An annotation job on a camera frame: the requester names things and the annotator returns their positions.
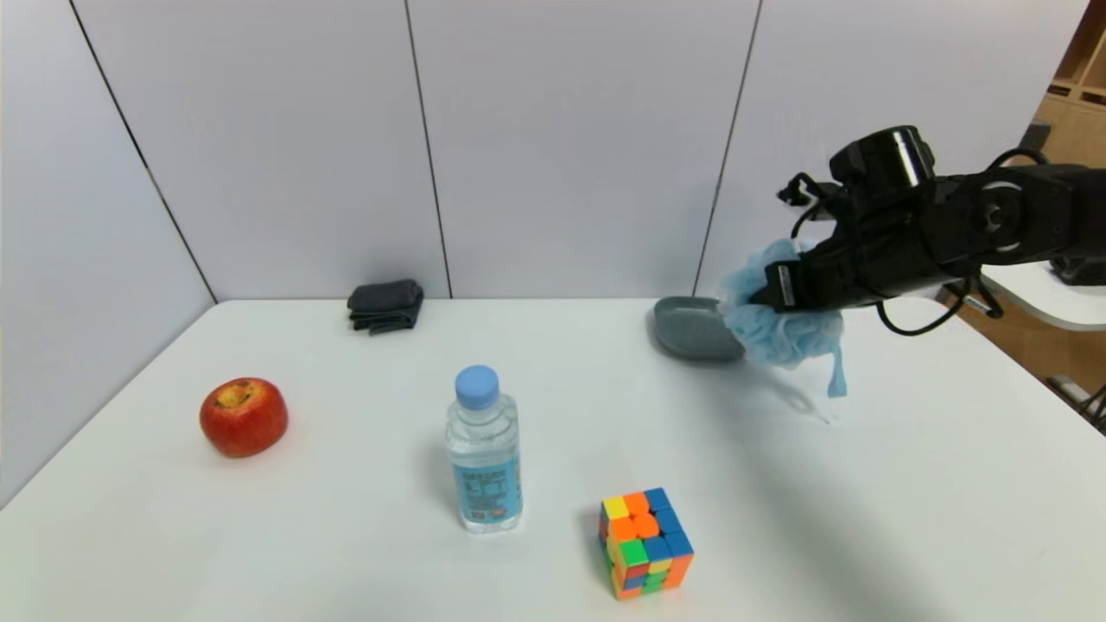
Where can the light blue mesh bath loofah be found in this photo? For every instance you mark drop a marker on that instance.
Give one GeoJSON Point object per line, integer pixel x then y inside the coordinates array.
{"type": "Point", "coordinates": [791, 333]}

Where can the multicolour puzzle cube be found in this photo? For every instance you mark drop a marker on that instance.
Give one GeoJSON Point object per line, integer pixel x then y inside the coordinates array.
{"type": "Point", "coordinates": [646, 542]}

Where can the white side table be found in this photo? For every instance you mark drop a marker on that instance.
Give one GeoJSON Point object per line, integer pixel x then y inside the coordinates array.
{"type": "Point", "coordinates": [1050, 298]}

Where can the black device on side table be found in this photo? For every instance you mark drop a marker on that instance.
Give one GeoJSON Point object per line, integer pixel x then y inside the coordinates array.
{"type": "Point", "coordinates": [1082, 269]}

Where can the dark grey folded cloth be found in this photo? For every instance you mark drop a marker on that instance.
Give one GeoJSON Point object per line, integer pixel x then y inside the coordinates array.
{"type": "Point", "coordinates": [386, 305]}

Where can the wooden shelf unit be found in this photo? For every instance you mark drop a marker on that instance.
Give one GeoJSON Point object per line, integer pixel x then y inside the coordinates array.
{"type": "Point", "coordinates": [1080, 95]}

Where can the red apple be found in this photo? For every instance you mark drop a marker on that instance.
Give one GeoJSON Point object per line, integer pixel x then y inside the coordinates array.
{"type": "Point", "coordinates": [244, 416]}

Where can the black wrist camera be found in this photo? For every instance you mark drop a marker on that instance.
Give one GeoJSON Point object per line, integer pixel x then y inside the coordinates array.
{"type": "Point", "coordinates": [886, 164]}

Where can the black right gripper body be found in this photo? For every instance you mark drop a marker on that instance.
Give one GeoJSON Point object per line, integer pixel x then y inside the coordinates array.
{"type": "Point", "coordinates": [785, 286]}

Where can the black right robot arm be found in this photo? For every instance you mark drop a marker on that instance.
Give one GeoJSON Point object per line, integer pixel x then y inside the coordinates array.
{"type": "Point", "coordinates": [1020, 212]}

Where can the grey-green plastic dish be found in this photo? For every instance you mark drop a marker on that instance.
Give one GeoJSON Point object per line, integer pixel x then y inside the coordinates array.
{"type": "Point", "coordinates": [691, 328]}

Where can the clear blue-capped water bottle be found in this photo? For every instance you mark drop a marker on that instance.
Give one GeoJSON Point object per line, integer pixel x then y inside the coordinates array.
{"type": "Point", "coordinates": [484, 458]}

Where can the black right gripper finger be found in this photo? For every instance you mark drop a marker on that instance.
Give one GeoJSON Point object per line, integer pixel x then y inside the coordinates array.
{"type": "Point", "coordinates": [765, 297]}

